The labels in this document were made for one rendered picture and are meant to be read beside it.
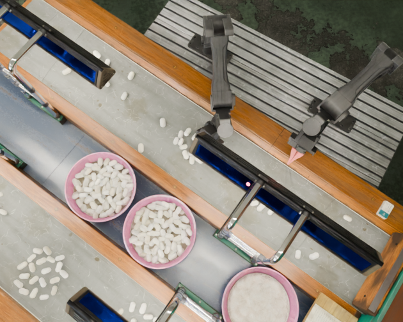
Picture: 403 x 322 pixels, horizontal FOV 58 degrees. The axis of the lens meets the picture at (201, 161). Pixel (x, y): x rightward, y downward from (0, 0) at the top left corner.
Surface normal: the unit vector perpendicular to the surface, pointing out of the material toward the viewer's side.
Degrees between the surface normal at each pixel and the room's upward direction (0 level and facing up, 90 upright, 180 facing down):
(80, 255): 0
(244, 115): 0
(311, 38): 0
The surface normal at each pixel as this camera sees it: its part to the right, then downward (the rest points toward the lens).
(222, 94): 0.06, 0.40
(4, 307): 0.01, -0.25
